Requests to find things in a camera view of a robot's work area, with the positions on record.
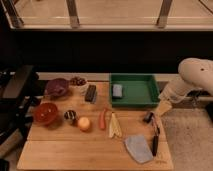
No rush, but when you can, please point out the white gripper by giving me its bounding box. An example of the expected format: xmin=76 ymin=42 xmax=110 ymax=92
xmin=155 ymin=77 xmax=195 ymax=116

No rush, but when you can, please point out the blue sponge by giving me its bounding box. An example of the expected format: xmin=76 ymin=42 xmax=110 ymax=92
xmin=112 ymin=84 xmax=123 ymax=98

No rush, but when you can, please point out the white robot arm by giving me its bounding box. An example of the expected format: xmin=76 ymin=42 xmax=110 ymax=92
xmin=155 ymin=58 xmax=213 ymax=116

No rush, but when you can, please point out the metal cup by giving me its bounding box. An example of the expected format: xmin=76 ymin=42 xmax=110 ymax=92
xmin=64 ymin=110 xmax=77 ymax=125

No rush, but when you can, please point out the green plastic tray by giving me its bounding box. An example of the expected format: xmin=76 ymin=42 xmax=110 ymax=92
xmin=109 ymin=73 xmax=159 ymax=108

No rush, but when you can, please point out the blue grey cloth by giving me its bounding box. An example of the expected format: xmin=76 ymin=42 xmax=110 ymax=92
xmin=124 ymin=134 xmax=153 ymax=164

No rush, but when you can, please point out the orange carrot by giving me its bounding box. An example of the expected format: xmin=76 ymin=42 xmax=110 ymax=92
xmin=99 ymin=108 xmax=108 ymax=130

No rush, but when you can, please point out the dark rectangular block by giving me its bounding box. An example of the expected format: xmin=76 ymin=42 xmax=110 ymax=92
xmin=85 ymin=85 xmax=96 ymax=102

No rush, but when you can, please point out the wooden cutting board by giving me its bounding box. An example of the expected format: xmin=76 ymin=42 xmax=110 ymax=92
xmin=17 ymin=82 xmax=174 ymax=171

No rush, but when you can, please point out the orange ball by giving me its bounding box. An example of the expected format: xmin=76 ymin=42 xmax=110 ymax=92
xmin=77 ymin=117 xmax=91 ymax=131

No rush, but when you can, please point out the small bowl of nuts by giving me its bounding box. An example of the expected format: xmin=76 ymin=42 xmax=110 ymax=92
xmin=70 ymin=76 xmax=87 ymax=92

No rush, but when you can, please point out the purple bowl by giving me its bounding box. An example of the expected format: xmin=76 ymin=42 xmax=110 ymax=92
xmin=45 ymin=78 xmax=69 ymax=98

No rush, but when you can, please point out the red bowl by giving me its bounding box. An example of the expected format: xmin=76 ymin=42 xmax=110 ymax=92
xmin=33 ymin=103 xmax=58 ymax=126

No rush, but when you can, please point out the black stand on left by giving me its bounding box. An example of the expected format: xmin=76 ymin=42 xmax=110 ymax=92
xmin=0 ymin=65 xmax=39 ymax=148

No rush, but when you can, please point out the black handled knife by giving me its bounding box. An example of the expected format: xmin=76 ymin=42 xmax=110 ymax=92
xmin=152 ymin=120 xmax=160 ymax=156

